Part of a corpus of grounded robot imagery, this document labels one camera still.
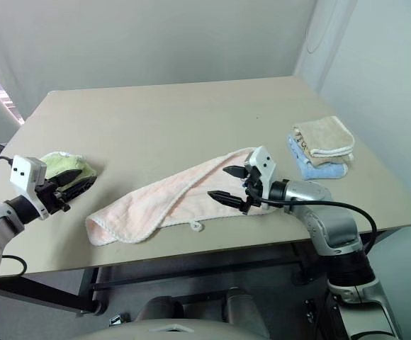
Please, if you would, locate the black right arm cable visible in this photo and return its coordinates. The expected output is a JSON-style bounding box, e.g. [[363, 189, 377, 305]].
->
[[257, 198, 378, 258]]

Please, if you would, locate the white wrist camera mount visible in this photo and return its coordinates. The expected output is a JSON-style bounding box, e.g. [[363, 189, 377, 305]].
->
[[9, 154, 48, 221], [243, 145, 278, 208]]

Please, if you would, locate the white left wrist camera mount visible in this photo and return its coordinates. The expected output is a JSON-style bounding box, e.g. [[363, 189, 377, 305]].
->
[[9, 154, 48, 221]]

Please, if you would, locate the pink towel with white trim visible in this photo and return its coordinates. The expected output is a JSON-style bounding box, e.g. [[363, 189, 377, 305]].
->
[[84, 147, 281, 246]]

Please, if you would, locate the blue folded towel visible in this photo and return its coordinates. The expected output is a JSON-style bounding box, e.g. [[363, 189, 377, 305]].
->
[[286, 133, 348, 181]]

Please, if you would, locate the grey curved cover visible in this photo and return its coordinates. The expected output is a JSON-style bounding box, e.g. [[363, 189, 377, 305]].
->
[[67, 317, 274, 340]]

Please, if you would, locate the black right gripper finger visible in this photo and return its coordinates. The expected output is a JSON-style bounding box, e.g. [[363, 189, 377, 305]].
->
[[222, 164, 249, 180], [207, 190, 252, 215]]

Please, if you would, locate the green folded towel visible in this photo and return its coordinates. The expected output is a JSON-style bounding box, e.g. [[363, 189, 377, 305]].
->
[[40, 151, 99, 185]]

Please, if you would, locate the black metal table frame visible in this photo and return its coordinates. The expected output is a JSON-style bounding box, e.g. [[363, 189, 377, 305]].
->
[[0, 226, 411, 318]]

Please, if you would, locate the beige folded towel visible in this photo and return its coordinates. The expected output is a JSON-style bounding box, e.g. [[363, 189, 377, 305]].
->
[[292, 115, 356, 167]]

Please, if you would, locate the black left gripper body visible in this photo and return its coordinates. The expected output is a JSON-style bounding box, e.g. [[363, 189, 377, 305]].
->
[[35, 178, 73, 216]]

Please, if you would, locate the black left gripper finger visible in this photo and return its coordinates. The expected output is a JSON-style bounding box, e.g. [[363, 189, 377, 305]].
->
[[61, 175, 97, 203], [50, 169, 84, 186]]

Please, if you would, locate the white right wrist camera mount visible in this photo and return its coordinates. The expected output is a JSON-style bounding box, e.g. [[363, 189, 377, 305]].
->
[[243, 145, 278, 208]]

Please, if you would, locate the dark grey rounded shape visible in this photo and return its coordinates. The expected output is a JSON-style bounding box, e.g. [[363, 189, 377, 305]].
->
[[134, 295, 186, 324]]

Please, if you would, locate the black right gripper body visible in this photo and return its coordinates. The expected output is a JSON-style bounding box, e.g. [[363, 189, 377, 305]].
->
[[240, 169, 264, 215]]

